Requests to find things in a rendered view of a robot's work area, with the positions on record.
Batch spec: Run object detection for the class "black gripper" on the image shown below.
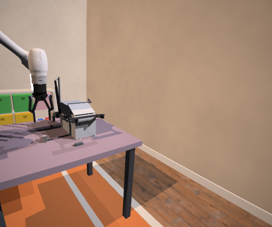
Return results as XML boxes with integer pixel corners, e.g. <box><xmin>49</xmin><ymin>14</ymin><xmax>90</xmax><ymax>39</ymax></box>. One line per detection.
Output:
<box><xmin>28</xmin><ymin>84</ymin><xmax>54</xmax><ymax>122</ymax></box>

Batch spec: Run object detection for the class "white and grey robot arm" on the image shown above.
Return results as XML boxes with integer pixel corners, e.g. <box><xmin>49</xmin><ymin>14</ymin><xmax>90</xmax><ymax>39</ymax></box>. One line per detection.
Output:
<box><xmin>0</xmin><ymin>31</ymin><xmax>48</xmax><ymax>85</ymax></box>

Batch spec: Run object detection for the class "grey metal cylinder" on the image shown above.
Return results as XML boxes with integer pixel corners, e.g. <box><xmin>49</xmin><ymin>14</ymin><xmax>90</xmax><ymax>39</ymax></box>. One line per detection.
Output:
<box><xmin>42</xmin><ymin>135</ymin><xmax>47</xmax><ymax>142</ymax></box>

